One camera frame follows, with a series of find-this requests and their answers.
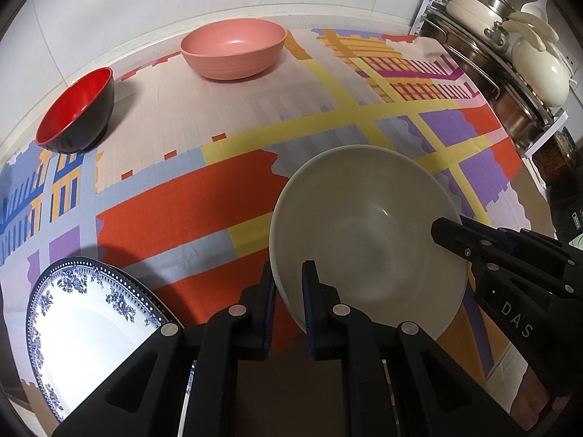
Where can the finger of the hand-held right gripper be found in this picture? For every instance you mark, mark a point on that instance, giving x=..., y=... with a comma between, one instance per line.
x=448, y=236
x=483, y=232

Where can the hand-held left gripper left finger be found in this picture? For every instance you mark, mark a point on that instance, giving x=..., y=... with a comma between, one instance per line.
x=262, y=318

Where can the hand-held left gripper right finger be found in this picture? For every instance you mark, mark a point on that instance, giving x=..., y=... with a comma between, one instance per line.
x=310, y=309

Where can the white bowl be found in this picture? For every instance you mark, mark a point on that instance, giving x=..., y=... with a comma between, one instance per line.
x=364, y=200

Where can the blue patterned white plate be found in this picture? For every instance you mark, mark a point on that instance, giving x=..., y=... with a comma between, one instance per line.
x=82, y=327

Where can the person's right hand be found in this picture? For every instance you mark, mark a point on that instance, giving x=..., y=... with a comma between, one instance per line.
x=537, y=396

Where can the black appliance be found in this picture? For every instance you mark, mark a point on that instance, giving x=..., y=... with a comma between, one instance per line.
x=569, y=211

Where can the glass jar with brown contents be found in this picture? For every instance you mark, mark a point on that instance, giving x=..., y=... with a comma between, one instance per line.
x=558, y=157

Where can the stainless steel pot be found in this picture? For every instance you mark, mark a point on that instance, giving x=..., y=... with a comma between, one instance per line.
x=517, y=116
x=464, y=54

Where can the white pot rack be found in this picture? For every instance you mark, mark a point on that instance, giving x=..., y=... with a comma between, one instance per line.
x=553, y=129

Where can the colourful printed table mat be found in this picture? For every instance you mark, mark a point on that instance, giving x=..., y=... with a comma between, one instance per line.
x=182, y=200

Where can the cream saucepan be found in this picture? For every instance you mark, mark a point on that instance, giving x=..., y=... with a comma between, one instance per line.
x=473, y=11

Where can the pink bowl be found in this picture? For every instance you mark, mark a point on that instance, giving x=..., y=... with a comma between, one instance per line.
x=227, y=61

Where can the red and black bowl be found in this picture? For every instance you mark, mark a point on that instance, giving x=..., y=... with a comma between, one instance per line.
x=73, y=109

